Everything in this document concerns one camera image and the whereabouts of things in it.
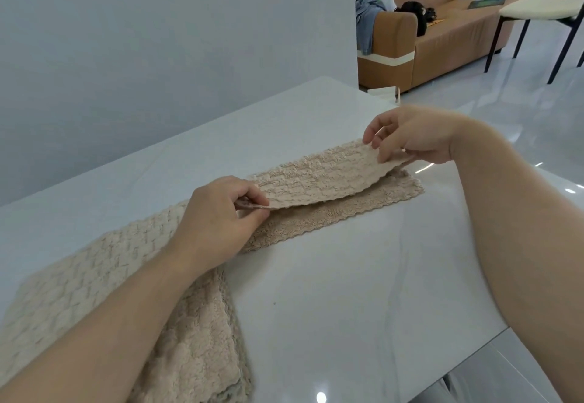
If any stack of cloths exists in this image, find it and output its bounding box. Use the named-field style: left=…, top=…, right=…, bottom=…
left=0, top=201, right=254, bottom=403

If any beige waffle towel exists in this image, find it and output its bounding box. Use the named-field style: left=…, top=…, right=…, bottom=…
left=235, top=139, right=425, bottom=255

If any blue grey clothing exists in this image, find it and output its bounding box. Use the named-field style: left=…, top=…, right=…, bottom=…
left=355, top=0, right=389, bottom=57

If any person's left hand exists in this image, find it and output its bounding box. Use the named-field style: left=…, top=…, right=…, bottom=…
left=173, top=175, right=273, bottom=273

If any white marble table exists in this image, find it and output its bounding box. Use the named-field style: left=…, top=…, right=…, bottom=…
left=0, top=76, right=510, bottom=403

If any black bag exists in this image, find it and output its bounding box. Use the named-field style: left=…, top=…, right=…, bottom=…
left=394, top=1, right=438, bottom=37

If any person's left forearm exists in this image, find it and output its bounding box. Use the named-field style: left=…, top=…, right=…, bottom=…
left=0, top=238, right=224, bottom=403

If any person's right hand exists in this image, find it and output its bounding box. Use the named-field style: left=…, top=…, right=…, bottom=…
left=363, top=105, right=475, bottom=166

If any cream chair with black legs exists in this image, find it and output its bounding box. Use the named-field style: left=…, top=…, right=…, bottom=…
left=483, top=0, right=584, bottom=85

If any person's right forearm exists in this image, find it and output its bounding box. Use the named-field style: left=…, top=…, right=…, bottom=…
left=449, top=114, right=584, bottom=403

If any brown sofa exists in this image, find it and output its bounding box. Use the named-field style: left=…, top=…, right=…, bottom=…
left=355, top=0, right=519, bottom=94

